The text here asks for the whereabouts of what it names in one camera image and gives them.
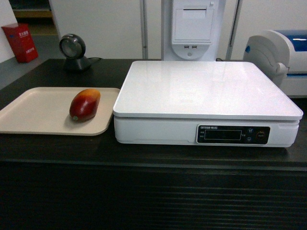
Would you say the dark red mango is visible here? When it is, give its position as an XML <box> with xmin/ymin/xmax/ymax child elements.
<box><xmin>69</xmin><ymin>89</ymin><xmax>101</xmax><ymax>122</ymax></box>

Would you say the white checkout scale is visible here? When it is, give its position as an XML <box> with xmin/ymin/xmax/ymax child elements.
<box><xmin>113</xmin><ymin>61</ymin><xmax>303</xmax><ymax>147</ymax></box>

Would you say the black checkout counter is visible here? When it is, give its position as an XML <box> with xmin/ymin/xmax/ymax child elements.
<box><xmin>0</xmin><ymin>58</ymin><xmax>307</xmax><ymax>230</ymax></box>

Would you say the white receipt printer kiosk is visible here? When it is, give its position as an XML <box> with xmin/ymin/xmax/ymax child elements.
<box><xmin>161</xmin><ymin>0</ymin><xmax>226</xmax><ymax>61</ymax></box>

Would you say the black barcode scanner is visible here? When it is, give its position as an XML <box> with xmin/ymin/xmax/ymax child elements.
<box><xmin>59</xmin><ymin>34</ymin><xmax>92</xmax><ymax>72</ymax></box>

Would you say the white metal pole left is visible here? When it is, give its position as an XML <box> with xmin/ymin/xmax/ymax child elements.
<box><xmin>140</xmin><ymin>0</ymin><xmax>148</xmax><ymax>59</ymax></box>

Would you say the white metal pole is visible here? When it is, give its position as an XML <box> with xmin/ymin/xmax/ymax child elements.
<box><xmin>140</xmin><ymin>0</ymin><xmax>148</xmax><ymax>59</ymax></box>
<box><xmin>225</xmin><ymin>0</ymin><xmax>242</xmax><ymax>60</ymax></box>

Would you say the beige plastic tray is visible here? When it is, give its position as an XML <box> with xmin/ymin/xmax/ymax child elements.
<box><xmin>0</xmin><ymin>87</ymin><xmax>120</xmax><ymax>136</ymax></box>

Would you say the white metal pole right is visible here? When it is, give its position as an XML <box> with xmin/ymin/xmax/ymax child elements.
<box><xmin>225</xmin><ymin>0</ymin><xmax>242</xmax><ymax>60</ymax></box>

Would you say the white blue label printer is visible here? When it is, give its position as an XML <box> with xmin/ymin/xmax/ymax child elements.
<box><xmin>243</xmin><ymin>30</ymin><xmax>307</xmax><ymax>98</ymax></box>

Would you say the red fire extinguisher box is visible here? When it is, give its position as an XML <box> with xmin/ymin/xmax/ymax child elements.
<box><xmin>1</xmin><ymin>23</ymin><xmax>38</xmax><ymax>63</ymax></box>

